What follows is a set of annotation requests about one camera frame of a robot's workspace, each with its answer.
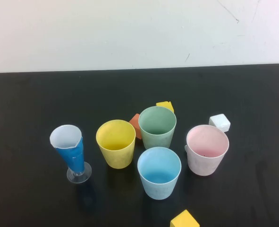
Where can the yellow plastic cup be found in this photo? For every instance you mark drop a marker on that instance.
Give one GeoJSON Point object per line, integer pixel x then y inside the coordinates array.
{"type": "Point", "coordinates": [116, 156]}

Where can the pink plastic cup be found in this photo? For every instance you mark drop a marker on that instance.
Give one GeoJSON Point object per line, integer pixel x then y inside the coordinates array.
{"type": "Point", "coordinates": [200, 163]}

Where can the orange block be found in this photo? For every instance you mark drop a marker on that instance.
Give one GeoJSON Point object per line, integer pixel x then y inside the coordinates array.
{"type": "Point", "coordinates": [135, 120]}

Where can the yellow block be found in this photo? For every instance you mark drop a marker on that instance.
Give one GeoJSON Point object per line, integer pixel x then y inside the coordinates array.
{"type": "Point", "coordinates": [164, 104]}
{"type": "Point", "coordinates": [184, 220]}

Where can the green plastic cup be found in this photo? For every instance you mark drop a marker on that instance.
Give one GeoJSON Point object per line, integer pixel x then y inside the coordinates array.
{"type": "Point", "coordinates": [157, 139]}

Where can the light blue plastic cup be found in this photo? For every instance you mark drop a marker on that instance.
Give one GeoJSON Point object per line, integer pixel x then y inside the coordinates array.
{"type": "Point", "coordinates": [158, 186]}

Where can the blue paper wrapped glass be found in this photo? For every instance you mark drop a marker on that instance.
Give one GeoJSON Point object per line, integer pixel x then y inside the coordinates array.
{"type": "Point", "coordinates": [73, 156]}

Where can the white block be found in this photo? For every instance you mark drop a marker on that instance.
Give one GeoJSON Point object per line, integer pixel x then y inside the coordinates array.
{"type": "Point", "coordinates": [220, 121]}

